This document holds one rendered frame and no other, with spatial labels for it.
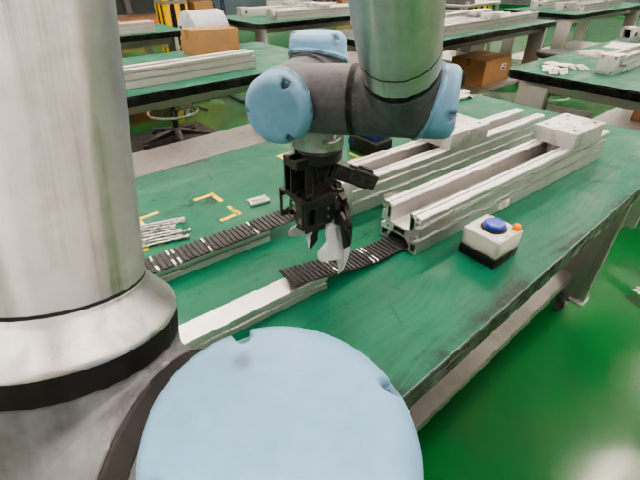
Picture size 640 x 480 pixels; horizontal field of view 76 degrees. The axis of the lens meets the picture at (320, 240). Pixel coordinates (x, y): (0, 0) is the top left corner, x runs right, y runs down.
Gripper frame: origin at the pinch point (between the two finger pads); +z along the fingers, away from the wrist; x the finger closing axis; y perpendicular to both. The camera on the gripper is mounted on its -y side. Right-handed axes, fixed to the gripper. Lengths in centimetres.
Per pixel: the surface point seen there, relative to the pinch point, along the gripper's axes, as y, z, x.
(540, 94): -201, 18, -65
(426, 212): -20.7, -2.8, 4.1
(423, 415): -27, 62, 10
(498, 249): -26.3, 0.8, 17.0
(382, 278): -7.9, 5.6, 6.2
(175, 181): 7, 6, -56
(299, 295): 7.6, 4.4, 1.9
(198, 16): -139, 0, -374
